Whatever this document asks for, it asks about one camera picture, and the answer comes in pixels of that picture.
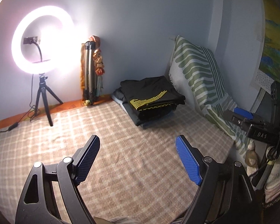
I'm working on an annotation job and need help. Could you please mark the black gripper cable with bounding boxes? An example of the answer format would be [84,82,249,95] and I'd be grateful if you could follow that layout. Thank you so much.
[250,115,280,180]

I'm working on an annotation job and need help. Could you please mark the green striped white pillow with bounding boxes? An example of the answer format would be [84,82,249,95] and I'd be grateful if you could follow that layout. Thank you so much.
[168,35,252,155]

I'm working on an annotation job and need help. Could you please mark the folded silver tripod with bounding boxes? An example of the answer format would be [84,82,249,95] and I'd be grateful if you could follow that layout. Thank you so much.
[80,41,97,104]

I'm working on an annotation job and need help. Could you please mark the beige checked blanket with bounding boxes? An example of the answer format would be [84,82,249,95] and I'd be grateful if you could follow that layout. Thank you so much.
[0,99,236,224]

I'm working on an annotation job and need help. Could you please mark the brown hanging ornament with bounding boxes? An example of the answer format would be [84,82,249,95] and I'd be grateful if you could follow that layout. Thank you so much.
[89,35,106,98]

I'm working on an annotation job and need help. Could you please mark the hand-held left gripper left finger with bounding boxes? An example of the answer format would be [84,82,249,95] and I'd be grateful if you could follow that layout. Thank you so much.
[15,135,101,224]

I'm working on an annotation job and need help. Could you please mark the round ring light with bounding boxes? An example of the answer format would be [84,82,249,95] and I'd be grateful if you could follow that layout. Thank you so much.
[12,5,80,76]

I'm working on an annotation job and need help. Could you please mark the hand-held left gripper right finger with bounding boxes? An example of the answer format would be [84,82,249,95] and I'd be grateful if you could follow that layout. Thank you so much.
[175,135,256,224]

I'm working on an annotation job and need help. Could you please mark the black pants with yellow print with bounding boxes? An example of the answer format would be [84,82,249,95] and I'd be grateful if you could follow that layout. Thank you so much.
[120,76,186,113]

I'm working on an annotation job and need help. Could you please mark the grey patterned paper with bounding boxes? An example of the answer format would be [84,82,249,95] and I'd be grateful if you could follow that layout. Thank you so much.
[248,70,275,90]

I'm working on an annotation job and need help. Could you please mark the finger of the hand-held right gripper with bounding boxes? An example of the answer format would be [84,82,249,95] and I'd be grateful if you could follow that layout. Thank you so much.
[233,107,254,120]
[225,110,252,131]

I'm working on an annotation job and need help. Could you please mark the orange furry cloth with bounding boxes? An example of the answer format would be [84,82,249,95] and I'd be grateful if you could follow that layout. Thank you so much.
[79,44,87,99]

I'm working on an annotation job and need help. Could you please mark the beige plush toy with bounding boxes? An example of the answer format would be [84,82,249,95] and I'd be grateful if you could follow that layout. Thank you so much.
[246,142,257,174]

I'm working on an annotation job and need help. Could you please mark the stack of folded dark clothes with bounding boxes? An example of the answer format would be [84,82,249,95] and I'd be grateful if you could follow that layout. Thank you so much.
[111,87,181,128]

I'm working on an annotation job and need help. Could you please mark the small black tripod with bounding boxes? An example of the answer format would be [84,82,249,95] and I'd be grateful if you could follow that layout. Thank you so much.
[30,73,64,127]

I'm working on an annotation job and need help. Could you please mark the black cable with inline switch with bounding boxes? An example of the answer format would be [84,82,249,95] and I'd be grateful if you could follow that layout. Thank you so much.
[0,75,41,133]

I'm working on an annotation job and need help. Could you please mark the landscape wall poster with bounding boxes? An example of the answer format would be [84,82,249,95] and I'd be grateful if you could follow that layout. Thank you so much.
[258,0,280,87]

